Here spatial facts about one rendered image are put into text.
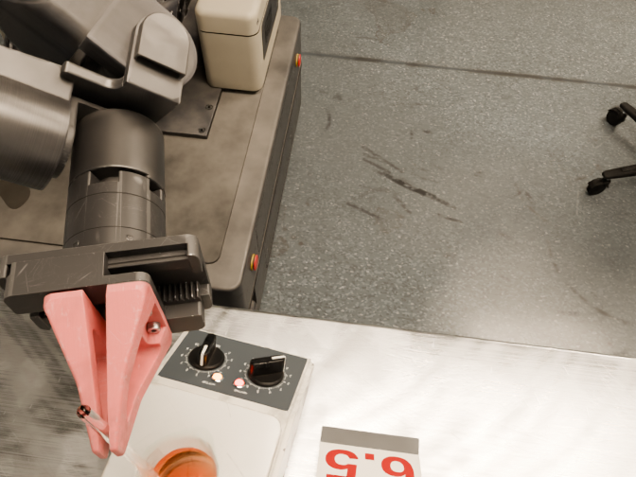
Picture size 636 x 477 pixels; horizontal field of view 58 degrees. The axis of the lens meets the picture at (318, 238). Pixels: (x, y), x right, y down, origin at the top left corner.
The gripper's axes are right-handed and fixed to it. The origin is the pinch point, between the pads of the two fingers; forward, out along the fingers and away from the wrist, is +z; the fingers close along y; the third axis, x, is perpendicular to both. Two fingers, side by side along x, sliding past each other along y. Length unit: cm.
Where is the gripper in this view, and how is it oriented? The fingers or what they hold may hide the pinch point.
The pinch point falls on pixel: (109, 437)
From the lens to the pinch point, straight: 31.4
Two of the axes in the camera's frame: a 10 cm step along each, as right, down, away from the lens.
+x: -0.2, 5.4, 8.4
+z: 1.6, 8.3, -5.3
